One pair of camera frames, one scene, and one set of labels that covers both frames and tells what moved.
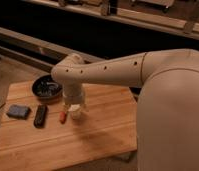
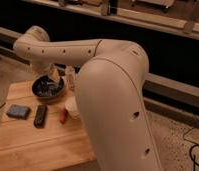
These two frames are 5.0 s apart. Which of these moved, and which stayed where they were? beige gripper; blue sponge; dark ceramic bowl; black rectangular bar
Moved: beige gripper
Stayed: blue sponge; dark ceramic bowl; black rectangular bar
